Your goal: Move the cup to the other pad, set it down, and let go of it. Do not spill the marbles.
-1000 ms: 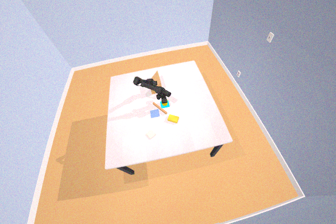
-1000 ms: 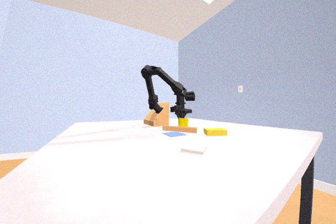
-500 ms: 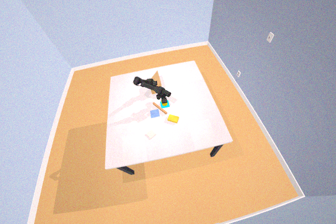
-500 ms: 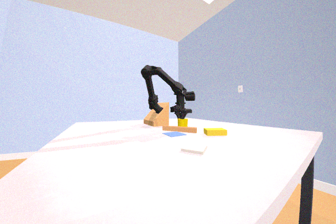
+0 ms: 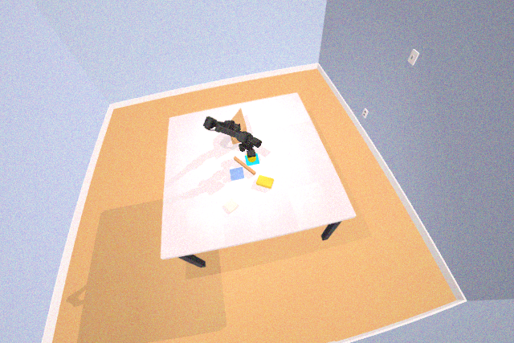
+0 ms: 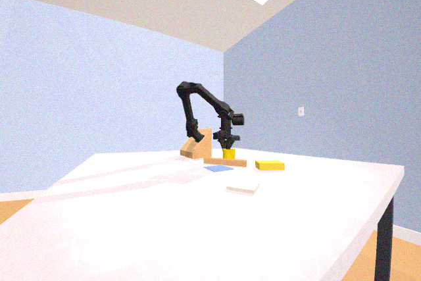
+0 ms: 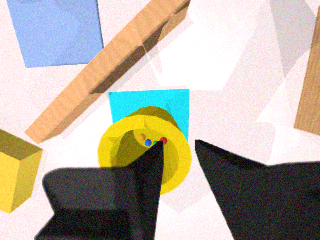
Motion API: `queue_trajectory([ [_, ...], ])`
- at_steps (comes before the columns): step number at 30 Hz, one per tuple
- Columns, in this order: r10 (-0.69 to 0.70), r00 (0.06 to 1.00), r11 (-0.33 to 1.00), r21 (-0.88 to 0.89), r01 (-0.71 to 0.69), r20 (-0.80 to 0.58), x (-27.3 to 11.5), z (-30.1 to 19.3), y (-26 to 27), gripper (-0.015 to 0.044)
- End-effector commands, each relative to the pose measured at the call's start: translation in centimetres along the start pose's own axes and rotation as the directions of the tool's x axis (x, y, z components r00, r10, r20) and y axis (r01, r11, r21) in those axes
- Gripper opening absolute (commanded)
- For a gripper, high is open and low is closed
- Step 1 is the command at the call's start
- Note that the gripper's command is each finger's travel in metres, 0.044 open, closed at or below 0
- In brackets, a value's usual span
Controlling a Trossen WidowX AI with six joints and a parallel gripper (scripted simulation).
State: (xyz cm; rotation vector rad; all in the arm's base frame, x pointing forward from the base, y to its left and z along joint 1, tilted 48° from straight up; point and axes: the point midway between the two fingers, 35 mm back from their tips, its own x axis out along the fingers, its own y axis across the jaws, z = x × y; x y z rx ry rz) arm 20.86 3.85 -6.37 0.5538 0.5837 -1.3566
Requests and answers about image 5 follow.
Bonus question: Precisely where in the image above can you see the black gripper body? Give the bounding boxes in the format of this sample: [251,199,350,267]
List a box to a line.
[247,144,256,158]

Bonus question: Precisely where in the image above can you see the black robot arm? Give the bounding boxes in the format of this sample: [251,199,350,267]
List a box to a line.
[203,116,262,152]

